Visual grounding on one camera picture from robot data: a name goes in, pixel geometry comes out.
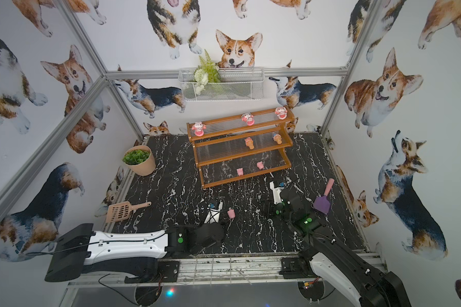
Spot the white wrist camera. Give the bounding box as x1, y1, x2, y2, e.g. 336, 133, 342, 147
270, 181, 285, 205
204, 201, 224, 224

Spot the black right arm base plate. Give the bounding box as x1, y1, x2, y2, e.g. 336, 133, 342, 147
279, 257, 316, 280

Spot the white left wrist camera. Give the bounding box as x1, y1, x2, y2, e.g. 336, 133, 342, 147
204, 201, 224, 224

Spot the pink white bunny doll figure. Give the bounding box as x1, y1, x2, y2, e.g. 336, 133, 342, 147
275, 107, 288, 120

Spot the orange wooden two-tier shelf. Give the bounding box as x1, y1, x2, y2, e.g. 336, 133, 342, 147
186, 107, 297, 188

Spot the pink ice cream cone toy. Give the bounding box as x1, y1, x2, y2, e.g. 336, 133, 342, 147
245, 137, 255, 150

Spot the purple spatula with pink handle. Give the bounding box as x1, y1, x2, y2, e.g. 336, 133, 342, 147
313, 179, 335, 214

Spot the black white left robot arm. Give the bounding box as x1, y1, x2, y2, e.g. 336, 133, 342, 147
44, 223, 225, 283

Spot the pink hooded bunny doll figure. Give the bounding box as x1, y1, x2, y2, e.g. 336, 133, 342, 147
192, 122, 206, 137

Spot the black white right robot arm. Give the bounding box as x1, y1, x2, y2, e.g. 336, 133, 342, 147
269, 182, 411, 306

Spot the pink pot with green succulent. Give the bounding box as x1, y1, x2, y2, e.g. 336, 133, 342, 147
122, 145, 156, 177

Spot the white wire wall basket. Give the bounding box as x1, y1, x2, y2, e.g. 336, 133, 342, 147
178, 68, 265, 102

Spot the blue pink ice cream toy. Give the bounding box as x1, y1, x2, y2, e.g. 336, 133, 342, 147
273, 133, 282, 145

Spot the artificial fern with white flowers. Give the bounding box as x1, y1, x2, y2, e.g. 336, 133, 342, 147
193, 50, 221, 95

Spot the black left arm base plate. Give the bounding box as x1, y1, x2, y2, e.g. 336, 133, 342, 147
124, 261, 181, 284

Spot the beige slotted scoop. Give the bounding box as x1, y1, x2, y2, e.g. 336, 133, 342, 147
106, 202, 152, 223

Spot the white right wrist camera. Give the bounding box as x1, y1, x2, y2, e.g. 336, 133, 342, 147
270, 181, 285, 205

